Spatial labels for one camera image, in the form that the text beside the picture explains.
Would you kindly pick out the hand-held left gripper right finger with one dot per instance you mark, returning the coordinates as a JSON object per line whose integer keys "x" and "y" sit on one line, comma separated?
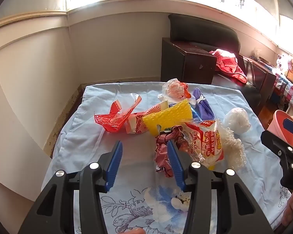
{"x": 174, "y": 163}

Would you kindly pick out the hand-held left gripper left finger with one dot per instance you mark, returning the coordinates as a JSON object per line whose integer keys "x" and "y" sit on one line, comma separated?
{"x": 113, "y": 165}

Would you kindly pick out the maroon wrapper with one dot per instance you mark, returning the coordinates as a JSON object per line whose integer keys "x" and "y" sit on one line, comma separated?
{"x": 162, "y": 156}

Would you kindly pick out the pink plastic basin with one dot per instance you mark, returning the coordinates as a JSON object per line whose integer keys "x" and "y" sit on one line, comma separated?
{"x": 278, "y": 119}

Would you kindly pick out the clear snack bag red label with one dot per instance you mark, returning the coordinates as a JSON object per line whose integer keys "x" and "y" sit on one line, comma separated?
{"x": 205, "y": 143}

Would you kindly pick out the red transparent plastic wrapper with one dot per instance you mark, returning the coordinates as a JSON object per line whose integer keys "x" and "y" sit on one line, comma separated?
{"x": 112, "y": 124}

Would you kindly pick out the yellow foam net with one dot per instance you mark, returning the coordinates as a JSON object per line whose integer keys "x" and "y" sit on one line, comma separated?
{"x": 166, "y": 118}

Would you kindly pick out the long white foam net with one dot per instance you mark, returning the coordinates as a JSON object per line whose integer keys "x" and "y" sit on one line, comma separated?
{"x": 232, "y": 148}

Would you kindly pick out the white foam net ball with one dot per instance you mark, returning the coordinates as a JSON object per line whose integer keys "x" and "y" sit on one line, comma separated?
{"x": 236, "y": 120}

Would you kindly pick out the person's right hand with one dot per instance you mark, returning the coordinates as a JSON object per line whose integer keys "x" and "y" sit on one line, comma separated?
{"x": 290, "y": 209}

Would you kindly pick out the table with checkered cloth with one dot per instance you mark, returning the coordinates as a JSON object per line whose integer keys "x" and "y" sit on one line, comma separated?
{"x": 290, "y": 90}

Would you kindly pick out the light blue floral cloth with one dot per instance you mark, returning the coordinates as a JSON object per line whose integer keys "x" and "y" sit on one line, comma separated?
{"x": 88, "y": 139}

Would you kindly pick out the white red patterned carton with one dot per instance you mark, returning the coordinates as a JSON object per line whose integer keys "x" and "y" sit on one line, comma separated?
{"x": 136, "y": 126}

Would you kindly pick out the blue tissue pack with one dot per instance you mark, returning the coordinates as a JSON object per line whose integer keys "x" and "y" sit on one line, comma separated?
{"x": 196, "y": 114}

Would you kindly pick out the red checked gift bag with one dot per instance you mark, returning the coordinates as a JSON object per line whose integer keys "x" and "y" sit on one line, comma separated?
{"x": 284, "y": 62}

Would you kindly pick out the white orange plastic bag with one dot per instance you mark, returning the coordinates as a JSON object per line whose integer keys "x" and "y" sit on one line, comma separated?
{"x": 173, "y": 89}

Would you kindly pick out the white gauze bundle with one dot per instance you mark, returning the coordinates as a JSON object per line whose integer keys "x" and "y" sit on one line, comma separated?
{"x": 257, "y": 53}

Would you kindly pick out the red dotted cloth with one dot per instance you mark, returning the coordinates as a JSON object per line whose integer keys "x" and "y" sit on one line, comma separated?
{"x": 227, "y": 68}

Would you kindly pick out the dark leather armchair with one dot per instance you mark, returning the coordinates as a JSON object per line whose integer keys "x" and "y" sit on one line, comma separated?
{"x": 185, "y": 61}

